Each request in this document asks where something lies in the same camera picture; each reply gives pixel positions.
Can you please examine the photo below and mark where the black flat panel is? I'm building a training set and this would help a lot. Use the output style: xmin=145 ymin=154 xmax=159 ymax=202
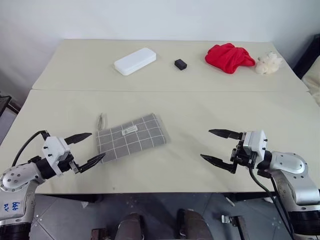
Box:
xmin=0 ymin=91 xmax=12 ymax=119

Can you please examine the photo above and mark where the red crumpled cloth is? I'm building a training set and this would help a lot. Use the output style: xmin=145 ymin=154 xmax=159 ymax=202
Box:
xmin=204 ymin=42 xmax=257 ymax=75

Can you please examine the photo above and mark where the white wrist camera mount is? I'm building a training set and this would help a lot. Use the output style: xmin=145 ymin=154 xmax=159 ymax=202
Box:
xmin=41 ymin=135 xmax=71 ymax=177
xmin=241 ymin=129 xmax=269 ymax=164

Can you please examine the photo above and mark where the cream plush toy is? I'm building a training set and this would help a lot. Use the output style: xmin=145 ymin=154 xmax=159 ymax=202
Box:
xmin=255 ymin=51 xmax=284 ymax=75

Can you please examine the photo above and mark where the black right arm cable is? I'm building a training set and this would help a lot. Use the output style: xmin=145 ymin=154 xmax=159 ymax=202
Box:
xmin=248 ymin=166 xmax=296 ymax=237

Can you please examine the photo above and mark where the small black box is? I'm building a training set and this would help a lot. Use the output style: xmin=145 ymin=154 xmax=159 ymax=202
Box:
xmin=174 ymin=59 xmax=188 ymax=71

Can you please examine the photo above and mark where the white plastic rectangular box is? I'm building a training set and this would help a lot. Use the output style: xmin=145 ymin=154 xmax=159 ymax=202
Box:
xmin=113 ymin=47 xmax=158 ymax=76

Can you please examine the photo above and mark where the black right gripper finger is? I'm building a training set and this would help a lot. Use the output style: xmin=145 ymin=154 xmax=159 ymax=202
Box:
xmin=200 ymin=153 xmax=238 ymax=175
xmin=208 ymin=128 xmax=244 ymax=141

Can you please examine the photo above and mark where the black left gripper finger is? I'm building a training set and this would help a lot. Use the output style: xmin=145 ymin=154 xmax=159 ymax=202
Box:
xmin=64 ymin=132 xmax=93 ymax=147
xmin=76 ymin=152 xmax=107 ymax=174

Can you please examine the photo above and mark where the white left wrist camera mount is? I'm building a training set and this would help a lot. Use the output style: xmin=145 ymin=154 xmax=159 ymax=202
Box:
xmin=41 ymin=135 xmax=71 ymax=177

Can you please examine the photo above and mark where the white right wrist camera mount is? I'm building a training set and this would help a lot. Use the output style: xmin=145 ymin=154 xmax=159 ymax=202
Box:
xmin=241 ymin=129 xmax=269 ymax=164

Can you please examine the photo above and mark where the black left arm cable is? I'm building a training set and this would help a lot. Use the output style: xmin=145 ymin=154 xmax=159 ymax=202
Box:
xmin=11 ymin=129 xmax=49 ymax=168

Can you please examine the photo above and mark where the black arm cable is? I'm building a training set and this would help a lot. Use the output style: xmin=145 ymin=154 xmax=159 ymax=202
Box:
xmin=11 ymin=129 xmax=49 ymax=168
xmin=248 ymin=166 xmax=296 ymax=237

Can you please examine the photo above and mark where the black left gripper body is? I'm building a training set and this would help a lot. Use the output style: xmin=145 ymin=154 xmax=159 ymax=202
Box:
xmin=58 ymin=152 xmax=81 ymax=176

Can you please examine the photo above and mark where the grey checked fabric pouch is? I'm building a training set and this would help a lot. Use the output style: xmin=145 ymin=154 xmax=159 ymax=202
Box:
xmin=95 ymin=112 xmax=172 ymax=165

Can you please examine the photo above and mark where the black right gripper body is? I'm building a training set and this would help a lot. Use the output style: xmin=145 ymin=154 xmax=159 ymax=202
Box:
xmin=229 ymin=139 xmax=258 ymax=170

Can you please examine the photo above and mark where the dark rounded shape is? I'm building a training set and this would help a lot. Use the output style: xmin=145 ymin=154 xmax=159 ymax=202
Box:
xmin=176 ymin=208 xmax=210 ymax=240
xmin=116 ymin=212 xmax=146 ymax=240

